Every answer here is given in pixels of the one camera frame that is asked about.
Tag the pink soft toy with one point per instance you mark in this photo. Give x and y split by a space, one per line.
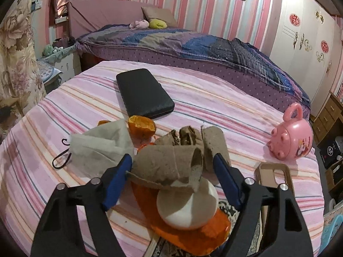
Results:
138 24

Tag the white nightstand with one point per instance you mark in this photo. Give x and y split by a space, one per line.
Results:
67 64

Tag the light blue plastic basket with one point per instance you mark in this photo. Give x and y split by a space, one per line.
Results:
333 242

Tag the torn brown cardboard tube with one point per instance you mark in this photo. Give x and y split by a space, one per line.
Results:
166 139

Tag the blue patterned cushion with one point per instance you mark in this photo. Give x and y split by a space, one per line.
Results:
49 71

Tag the cardboard box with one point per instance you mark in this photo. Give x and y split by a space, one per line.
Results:
336 176

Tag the green plush toy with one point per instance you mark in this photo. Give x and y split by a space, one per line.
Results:
48 50

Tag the orange plastic wrapper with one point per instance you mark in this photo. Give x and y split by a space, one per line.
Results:
203 235

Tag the floral curtain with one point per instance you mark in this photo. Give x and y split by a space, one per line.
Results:
18 59

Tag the plaid purple blue blanket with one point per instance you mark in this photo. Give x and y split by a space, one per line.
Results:
187 40

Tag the white wardrobe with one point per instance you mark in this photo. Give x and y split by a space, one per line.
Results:
302 21

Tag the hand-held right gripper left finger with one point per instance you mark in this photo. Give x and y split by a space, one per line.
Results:
118 182

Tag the black bag with white logo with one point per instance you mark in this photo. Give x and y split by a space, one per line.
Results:
331 151

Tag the small orange peel piece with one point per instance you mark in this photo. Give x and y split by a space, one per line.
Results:
102 123

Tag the wooden desk with drawers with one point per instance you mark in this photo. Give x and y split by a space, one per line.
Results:
328 112

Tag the grey face mask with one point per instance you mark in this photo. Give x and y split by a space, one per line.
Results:
101 147

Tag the pink cartoon mug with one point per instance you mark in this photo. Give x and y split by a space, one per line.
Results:
292 139

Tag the white round container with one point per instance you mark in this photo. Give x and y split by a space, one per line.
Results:
187 214

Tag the black phone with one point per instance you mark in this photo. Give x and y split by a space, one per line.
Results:
144 93

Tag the bed with plaid blanket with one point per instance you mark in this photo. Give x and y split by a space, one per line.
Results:
219 69

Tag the brown pillow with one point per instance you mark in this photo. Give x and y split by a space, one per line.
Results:
159 14

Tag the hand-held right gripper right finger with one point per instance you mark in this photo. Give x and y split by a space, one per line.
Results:
227 182

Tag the orange peel half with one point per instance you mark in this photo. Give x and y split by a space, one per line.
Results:
140 128

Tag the pink striped sheet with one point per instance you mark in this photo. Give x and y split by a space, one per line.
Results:
80 99

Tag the crushed brown cardboard tube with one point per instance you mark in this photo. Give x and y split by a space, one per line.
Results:
189 135

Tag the yellow soft toy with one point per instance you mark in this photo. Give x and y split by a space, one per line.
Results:
157 24

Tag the beige phone case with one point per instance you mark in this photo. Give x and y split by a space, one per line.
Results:
264 171

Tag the large brown cardboard tube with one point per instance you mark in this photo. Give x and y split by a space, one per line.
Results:
160 166

